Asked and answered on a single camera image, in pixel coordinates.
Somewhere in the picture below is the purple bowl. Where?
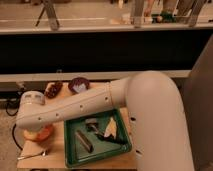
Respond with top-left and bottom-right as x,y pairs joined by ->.
68,77 -> 90,94

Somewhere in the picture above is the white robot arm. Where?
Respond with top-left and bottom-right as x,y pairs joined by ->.
16,71 -> 195,171

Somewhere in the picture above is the green plastic tray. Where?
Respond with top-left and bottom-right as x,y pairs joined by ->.
64,109 -> 132,168

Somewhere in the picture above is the dark grey tool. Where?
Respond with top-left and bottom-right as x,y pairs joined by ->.
85,118 -> 102,135

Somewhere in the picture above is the yellow red apple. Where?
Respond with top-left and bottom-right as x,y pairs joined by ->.
24,131 -> 38,140

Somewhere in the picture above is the dark brown bar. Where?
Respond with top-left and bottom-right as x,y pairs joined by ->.
75,130 -> 94,153

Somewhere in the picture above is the red bowl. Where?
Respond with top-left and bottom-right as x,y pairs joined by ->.
30,125 -> 54,142

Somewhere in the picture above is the black cable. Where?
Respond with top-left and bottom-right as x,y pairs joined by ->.
5,89 -> 25,117

